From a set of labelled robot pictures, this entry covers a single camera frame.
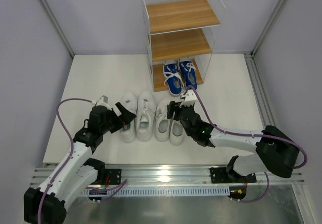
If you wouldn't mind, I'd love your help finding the blue canvas sneaker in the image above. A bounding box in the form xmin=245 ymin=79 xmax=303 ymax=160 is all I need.
xmin=179 ymin=57 xmax=198 ymax=89
xmin=163 ymin=60 xmax=184 ymax=96

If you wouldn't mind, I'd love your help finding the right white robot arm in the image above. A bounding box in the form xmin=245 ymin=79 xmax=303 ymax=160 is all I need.
xmin=167 ymin=101 xmax=300 ymax=183

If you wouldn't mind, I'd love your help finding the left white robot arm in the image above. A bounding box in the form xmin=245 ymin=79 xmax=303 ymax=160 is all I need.
xmin=23 ymin=102 xmax=136 ymax=223

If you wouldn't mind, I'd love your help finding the leftmost white sneaker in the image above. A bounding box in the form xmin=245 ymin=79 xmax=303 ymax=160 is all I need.
xmin=119 ymin=92 xmax=137 ymax=143

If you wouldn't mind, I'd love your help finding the white lace sneaker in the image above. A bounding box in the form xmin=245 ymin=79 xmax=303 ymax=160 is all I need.
xmin=155 ymin=98 xmax=171 ymax=142
xmin=169 ymin=120 xmax=185 ymax=146

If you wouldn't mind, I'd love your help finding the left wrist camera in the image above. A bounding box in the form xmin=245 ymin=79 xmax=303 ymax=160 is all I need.
xmin=91 ymin=95 xmax=109 ymax=108

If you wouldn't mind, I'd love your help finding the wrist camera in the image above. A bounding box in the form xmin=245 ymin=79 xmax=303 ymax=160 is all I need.
xmin=179 ymin=89 xmax=198 ymax=107
xmin=91 ymin=95 xmax=109 ymax=108

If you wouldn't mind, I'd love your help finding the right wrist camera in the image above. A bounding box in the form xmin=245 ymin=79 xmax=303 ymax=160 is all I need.
xmin=179 ymin=89 xmax=198 ymax=107

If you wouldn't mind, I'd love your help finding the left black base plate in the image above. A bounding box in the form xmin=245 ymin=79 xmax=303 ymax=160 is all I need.
xmin=101 ymin=168 xmax=122 ymax=185

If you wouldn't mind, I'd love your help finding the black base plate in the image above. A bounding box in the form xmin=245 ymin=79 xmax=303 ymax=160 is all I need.
xmin=209 ymin=167 xmax=257 ymax=184
xmin=101 ymin=168 xmax=122 ymax=185

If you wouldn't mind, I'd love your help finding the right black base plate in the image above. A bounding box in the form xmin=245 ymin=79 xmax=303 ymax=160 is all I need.
xmin=209 ymin=167 xmax=257 ymax=184

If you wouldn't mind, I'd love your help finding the aluminium mounting rail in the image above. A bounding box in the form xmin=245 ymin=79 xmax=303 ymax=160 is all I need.
xmin=30 ymin=163 xmax=304 ymax=186

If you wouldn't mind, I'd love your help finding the slotted cable duct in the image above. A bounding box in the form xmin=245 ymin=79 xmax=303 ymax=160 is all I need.
xmin=80 ymin=185 xmax=230 ymax=198

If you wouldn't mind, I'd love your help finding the white wire shoe shelf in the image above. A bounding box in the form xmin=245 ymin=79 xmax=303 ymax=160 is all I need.
xmin=142 ymin=0 xmax=226 ymax=92

